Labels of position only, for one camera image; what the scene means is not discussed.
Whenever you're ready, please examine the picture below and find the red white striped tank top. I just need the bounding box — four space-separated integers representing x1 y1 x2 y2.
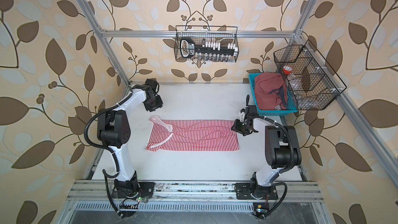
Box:
146 116 239 152

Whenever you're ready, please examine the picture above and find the maroon tank top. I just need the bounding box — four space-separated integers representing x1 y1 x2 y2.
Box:
254 72 288 111

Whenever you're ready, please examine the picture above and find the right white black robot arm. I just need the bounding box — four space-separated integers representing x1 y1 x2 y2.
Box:
231 105 302 198

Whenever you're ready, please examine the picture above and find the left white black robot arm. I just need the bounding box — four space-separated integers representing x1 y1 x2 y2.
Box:
84 79 163 198

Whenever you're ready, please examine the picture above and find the teal plastic basket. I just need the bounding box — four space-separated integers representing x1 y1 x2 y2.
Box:
248 73 297 116

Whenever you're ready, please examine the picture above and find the black tool with vials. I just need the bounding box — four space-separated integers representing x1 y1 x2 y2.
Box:
177 37 239 62

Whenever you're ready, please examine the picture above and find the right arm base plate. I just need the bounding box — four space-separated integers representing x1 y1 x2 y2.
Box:
234 183 279 200

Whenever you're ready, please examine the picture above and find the black wire basket right wall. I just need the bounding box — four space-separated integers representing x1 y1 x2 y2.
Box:
273 40 347 111

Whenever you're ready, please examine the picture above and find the black wire basket wall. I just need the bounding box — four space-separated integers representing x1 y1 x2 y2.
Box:
174 24 239 63
273 40 347 111

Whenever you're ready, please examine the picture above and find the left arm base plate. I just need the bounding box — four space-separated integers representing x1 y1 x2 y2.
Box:
111 180 155 199

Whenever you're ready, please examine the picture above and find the black wire basket back wall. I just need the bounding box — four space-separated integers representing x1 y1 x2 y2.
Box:
174 24 239 63

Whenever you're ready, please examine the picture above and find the aluminium front rail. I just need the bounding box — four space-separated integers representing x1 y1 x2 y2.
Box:
67 180 324 203

